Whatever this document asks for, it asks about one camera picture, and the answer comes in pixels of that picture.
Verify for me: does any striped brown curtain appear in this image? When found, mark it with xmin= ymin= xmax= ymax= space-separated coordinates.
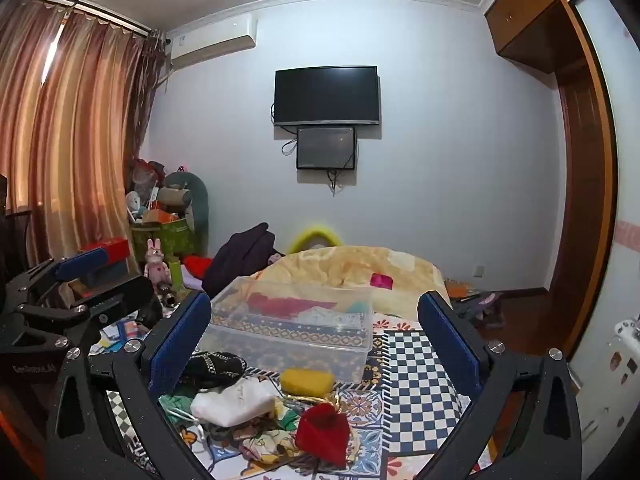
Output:
xmin=0 ymin=0 xmax=166 ymax=281

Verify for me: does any white cloth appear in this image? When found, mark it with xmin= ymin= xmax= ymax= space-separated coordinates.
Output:
xmin=191 ymin=377 xmax=281 ymax=428

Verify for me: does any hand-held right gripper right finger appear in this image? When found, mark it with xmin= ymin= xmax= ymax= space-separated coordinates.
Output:
xmin=417 ymin=290 xmax=583 ymax=480

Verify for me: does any wooden overhead cabinet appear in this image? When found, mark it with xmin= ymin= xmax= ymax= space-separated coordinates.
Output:
xmin=480 ymin=0 xmax=608 ymax=73

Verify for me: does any green pleated cloth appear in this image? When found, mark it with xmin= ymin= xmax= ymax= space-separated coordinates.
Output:
xmin=160 ymin=392 xmax=198 ymax=418

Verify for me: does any grey-green plush toy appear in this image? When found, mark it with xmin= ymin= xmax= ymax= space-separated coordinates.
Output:
xmin=162 ymin=170 xmax=210 ymax=256

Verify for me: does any clear plastic storage box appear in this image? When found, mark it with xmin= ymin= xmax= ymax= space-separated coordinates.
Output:
xmin=202 ymin=277 xmax=376 ymax=383

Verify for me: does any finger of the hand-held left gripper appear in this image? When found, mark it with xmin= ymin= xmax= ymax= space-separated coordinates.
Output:
xmin=4 ymin=248 xmax=111 ymax=307
xmin=15 ymin=274 xmax=155 ymax=362

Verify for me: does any red floor cloth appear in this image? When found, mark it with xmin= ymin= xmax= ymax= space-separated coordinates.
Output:
xmin=181 ymin=255 xmax=213 ymax=278

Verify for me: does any white air conditioner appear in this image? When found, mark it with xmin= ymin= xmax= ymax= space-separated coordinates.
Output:
xmin=167 ymin=15 xmax=258 ymax=68

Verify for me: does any grey patterned cloth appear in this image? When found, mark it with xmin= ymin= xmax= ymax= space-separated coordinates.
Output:
xmin=295 ymin=310 xmax=371 ymax=333

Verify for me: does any dark grey box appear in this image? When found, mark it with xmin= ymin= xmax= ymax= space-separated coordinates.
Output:
xmin=85 ymin=260 xmax=131 ymax=286

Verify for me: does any green cardboard box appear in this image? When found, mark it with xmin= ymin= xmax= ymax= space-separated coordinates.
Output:
xmin=131 ymin=217 xmax=196 ymax=261

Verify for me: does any red box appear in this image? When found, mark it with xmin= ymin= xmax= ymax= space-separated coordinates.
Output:
xmin=80 ymin=237 xmax=132 ymax=263

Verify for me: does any small black monitor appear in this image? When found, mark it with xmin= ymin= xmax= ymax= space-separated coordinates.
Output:
xmin=296 ymin=126 xmax=357 ymax=171

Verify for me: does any large black television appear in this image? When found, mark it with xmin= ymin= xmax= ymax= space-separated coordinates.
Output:
xmin=274 ymin=65 xmax=381 ymax=127

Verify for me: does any dark red plush cloth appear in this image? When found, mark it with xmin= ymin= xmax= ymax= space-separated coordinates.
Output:
xmin=295 ymin=402 xmax=351 ymax=467

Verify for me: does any white device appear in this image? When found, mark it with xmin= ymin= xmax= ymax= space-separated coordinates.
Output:
xmin=612 ymin=317 xmax=640 ymax=361

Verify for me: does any black beaded cloth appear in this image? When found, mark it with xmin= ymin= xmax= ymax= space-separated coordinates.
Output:
xmin=182 ymin=351 xmax=248 ymax=391

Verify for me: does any yellow plush pouch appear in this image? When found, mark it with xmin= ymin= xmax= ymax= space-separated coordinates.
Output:
xmin=280 ymin=367 xmax=335 ymax=395

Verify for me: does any yellow ring pillow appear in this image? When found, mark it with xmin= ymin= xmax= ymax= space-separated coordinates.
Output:
xmin=287 ymin=225 xmax=343 ymax=256

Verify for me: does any pink rabbit figure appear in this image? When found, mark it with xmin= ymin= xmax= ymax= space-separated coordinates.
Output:
xmin=144 ymin=237 xmax=173 ymax=286

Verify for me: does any white sliding wardrobe door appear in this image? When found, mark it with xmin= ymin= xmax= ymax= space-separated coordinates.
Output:
xmin=570 ymin=0 xmax=640 ymax=411

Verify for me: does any patterned bed sheet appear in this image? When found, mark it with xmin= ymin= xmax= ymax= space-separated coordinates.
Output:
xmin=100 ymin=305 xmax=496 ymax=480

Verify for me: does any dark purple clothing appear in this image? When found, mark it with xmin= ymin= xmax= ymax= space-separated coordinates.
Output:
xmin=202 ymin=222 xmax=278 ymax=296

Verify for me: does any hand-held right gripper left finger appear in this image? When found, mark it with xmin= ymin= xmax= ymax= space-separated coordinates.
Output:
xmin=45 ymin=290 xmax=216 ymax=480

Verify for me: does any yellow fleece blanket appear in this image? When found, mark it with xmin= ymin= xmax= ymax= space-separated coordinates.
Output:
xmin=250 ymin=246 xmax=451 ymax=321

